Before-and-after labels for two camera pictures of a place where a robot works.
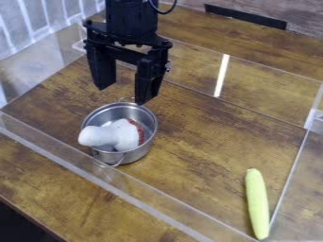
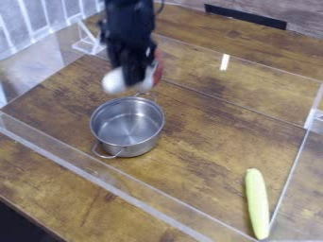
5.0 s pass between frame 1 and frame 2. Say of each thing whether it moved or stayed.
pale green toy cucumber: stayed
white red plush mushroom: moved
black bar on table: stayed
